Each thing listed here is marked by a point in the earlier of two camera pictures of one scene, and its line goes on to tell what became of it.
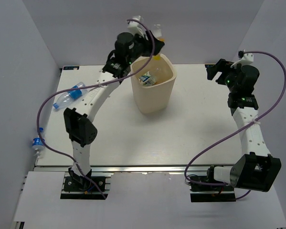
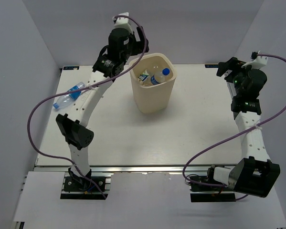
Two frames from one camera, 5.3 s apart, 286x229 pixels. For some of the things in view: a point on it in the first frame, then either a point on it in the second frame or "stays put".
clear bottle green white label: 147,79 stays put
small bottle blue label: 38,146 → 160,76
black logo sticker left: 70,67 stays put
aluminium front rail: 195,170 stays put
